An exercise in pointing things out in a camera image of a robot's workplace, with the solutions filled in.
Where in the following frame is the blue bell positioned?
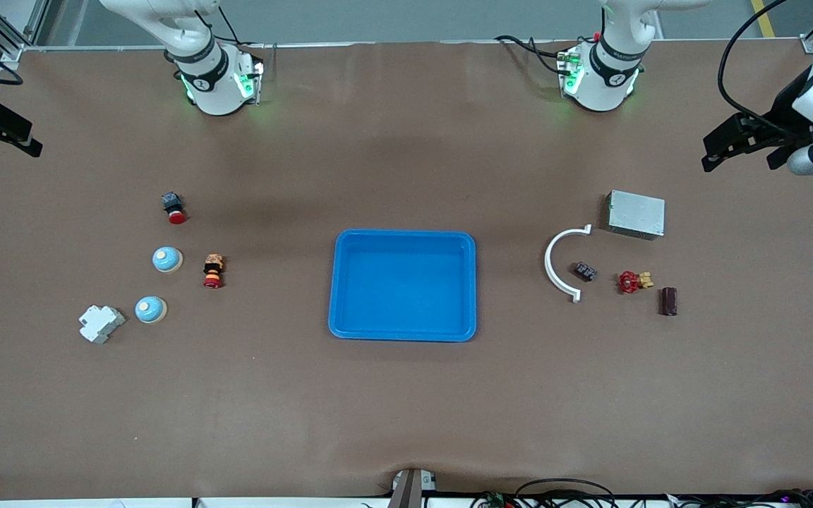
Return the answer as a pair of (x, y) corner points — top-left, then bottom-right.
(151, 246), (183, 274)
(134, 296), (168, 325)

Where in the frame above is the blue plastic tray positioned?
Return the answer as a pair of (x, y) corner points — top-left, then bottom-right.
(327, 229), (478, 343)

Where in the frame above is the grey metal power supply box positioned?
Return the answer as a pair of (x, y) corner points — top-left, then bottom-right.
(606, 189), (666, 241)

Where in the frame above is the red push button dark base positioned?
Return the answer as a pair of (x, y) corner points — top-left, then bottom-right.
(161, 192), (188, 225)

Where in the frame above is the brass valve red handwheel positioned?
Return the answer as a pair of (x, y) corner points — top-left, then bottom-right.
(617, 270), (655, 295)

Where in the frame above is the white circuit breaker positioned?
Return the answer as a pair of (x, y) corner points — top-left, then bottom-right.
(78, 304), (126, 344)

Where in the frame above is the short aluminium frame profile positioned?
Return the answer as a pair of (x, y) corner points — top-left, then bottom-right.
(24, 0), (52, 47)

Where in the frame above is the white half-ring clamp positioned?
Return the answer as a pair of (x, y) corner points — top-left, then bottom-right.
(544, 224), (593, 303)

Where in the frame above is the black cable bundle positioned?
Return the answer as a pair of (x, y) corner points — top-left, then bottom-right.
(661, 488), (813, 508)

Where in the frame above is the black looped cable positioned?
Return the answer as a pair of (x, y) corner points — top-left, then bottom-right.
(516, 478), (617, 508)

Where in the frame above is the grey metal camera bracket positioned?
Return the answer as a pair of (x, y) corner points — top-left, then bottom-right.
(387, 468), (439, 508)

